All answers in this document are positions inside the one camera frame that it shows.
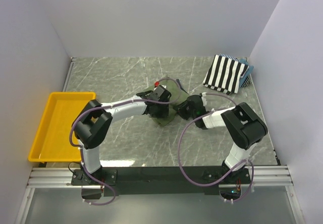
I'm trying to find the olive green tank top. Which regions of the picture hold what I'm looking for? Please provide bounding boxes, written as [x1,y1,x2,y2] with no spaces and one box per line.
[152,77,189,127]

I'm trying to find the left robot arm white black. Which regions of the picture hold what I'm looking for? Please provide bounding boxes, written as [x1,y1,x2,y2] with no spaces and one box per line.
[69,85,172,185]

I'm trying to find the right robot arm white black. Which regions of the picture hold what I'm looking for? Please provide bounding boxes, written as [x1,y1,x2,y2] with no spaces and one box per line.
[174,92,268,183]

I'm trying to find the black white striped folded top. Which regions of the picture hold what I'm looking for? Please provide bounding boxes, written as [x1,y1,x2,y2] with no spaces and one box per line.
[202,54,247,95]

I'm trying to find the blue striped folded garment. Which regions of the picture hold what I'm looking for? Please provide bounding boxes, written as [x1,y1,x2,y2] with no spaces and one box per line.
[220,53,252,88]

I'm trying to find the black base crossbar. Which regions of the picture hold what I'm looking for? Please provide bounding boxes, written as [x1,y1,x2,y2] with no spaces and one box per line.
[71,166,251,199]

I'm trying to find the yellow plastic tray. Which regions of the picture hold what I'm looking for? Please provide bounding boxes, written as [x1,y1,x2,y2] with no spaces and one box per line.
[28,92,96,162]

